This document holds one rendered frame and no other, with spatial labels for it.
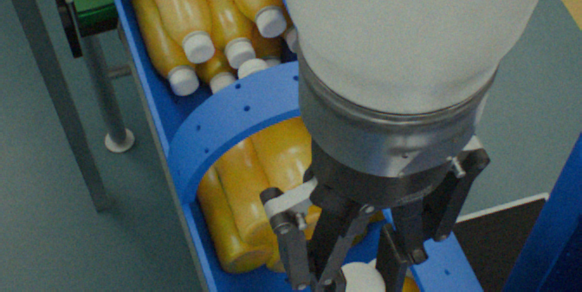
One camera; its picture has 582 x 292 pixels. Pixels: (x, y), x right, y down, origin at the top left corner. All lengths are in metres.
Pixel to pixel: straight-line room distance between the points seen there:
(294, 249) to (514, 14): 0.23
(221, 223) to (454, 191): 0.59
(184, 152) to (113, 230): 1.31
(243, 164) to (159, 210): 1.29
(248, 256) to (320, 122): 0.70
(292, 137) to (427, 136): 0.62
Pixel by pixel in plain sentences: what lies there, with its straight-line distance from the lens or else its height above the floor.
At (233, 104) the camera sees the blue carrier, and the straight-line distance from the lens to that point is 0.97.
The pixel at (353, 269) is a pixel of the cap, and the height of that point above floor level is 1.44.
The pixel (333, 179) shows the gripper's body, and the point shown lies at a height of 1.64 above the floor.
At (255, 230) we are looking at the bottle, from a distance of 1.02.
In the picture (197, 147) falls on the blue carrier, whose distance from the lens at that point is 0.99.
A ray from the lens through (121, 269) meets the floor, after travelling 2.26.
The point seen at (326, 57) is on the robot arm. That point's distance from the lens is 0.34.
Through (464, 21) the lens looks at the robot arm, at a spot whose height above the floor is 1.79.
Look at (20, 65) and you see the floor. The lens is 2.68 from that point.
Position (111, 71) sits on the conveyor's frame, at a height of 0.31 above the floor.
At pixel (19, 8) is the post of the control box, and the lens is 1.71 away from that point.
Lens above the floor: 2.01
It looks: 56 degrees down
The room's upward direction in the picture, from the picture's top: 1 degrees counter-clockwise
